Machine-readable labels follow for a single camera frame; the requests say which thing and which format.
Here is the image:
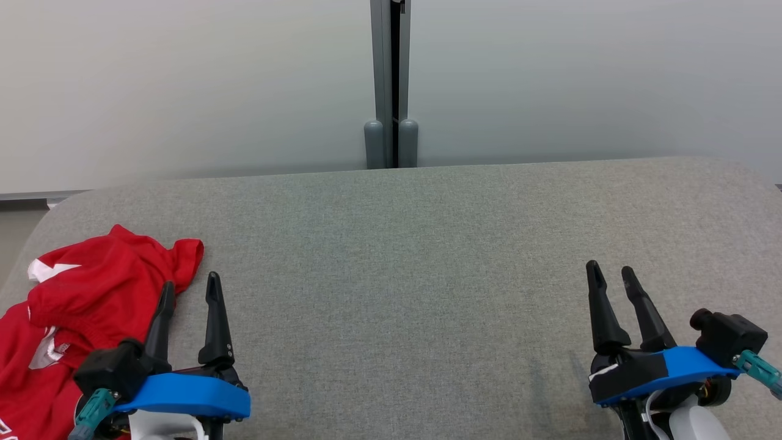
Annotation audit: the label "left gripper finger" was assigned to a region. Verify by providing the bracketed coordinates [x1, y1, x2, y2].
[197, 271, 235, 368]
[144, 280, 176, 362]

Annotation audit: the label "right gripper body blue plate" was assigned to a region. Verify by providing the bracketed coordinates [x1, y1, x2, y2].
[588, 346, 742, 408]

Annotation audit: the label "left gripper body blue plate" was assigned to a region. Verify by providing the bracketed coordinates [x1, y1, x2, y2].
[113, 361, 252, 423]

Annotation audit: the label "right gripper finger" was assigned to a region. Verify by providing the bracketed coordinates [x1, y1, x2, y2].
[585, 260, 632, 356]
[621, 266, 678, 353]

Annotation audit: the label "red shorts with white hem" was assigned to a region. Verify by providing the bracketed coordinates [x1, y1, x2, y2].
[27, 224, 205, 352]

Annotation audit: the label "red shirt with striped trim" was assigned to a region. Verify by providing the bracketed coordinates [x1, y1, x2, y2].
[0, 302, 132, 440]

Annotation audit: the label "grey fabric sofa seat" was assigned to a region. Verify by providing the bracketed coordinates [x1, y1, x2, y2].
[0, 156, 782, 440]

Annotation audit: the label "teal right camera cable plug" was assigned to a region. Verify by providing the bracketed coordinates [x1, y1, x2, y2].
[733, 350, 782, 401]

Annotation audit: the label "teal camera cable plug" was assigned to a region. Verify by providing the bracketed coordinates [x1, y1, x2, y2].
[733, 350, 782, 401]
[68, 389, 118, 440]

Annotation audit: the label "teal left camera cable plug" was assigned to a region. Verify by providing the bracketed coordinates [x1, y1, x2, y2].
[68, 389, 118, 440]

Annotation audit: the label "grey wall baseboard strip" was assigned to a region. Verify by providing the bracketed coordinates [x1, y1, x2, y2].
[0, 189, 92, 208]

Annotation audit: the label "grey partition frame post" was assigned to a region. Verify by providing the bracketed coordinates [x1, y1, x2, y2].
[364, 0, 420, 169]

